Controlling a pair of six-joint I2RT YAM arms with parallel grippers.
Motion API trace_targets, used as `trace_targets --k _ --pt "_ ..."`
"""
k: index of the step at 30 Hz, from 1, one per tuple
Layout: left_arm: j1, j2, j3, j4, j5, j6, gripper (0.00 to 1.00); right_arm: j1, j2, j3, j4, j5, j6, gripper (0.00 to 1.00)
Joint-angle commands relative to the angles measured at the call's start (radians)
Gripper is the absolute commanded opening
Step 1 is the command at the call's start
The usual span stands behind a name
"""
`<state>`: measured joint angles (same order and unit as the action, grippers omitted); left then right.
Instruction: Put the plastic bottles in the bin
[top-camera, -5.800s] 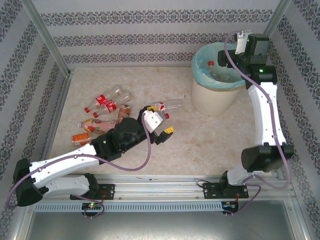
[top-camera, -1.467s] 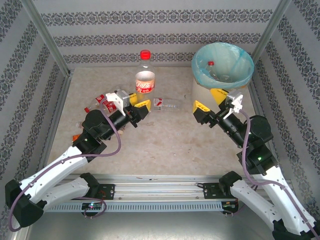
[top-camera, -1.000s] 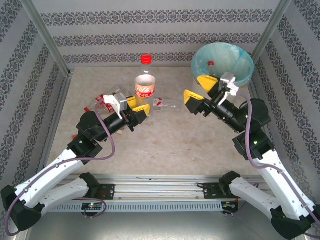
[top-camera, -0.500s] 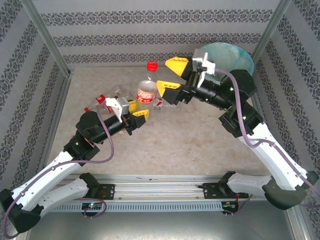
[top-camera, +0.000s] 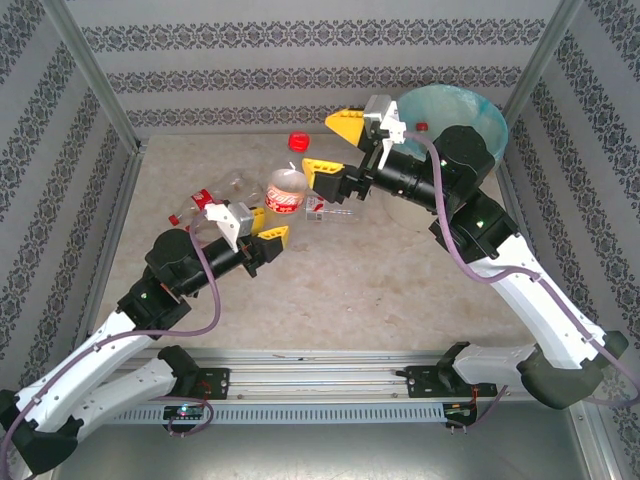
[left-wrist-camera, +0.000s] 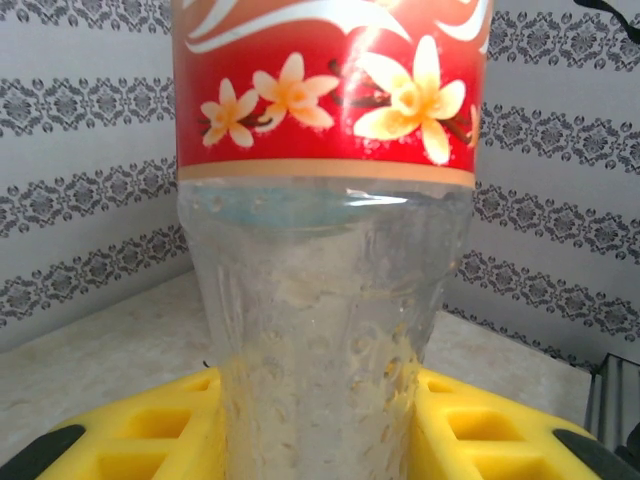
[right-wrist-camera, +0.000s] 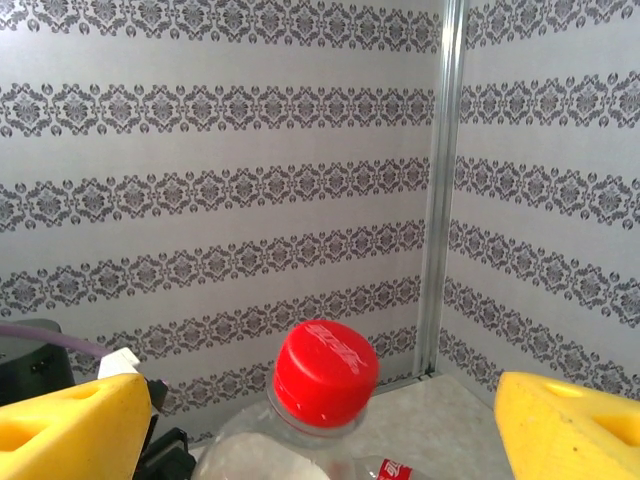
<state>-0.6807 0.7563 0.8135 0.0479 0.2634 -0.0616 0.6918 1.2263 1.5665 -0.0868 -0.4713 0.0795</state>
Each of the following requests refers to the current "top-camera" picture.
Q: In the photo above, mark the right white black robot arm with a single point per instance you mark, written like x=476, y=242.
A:
x=545, y=310

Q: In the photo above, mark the aluminium frame bar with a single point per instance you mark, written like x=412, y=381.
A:
x=112, y=235

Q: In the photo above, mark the white ribbed waste bin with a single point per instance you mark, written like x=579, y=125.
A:
x=405, y=215

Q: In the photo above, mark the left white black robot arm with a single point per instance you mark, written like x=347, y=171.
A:
x=100, y=350

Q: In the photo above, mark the clear bottle red cap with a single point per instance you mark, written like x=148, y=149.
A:
x=421, y=126

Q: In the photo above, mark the large clear bottle white cap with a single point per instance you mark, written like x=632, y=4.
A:
x=330, y=215

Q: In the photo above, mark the cola bottle red label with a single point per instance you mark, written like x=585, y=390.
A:
x=199, y=198
x=284, y=202

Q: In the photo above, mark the aluminium frame post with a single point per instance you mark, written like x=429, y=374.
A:
x=540, y=55
x=90, y=65

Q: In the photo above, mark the light blue bin liner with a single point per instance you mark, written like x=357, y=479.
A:
x=470, y=107

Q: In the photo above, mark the aluminium mounting rail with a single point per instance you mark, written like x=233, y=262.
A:
x=320, y=372

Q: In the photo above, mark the small green circuit board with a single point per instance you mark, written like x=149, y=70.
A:
x=185, y=412
x=460, y=410

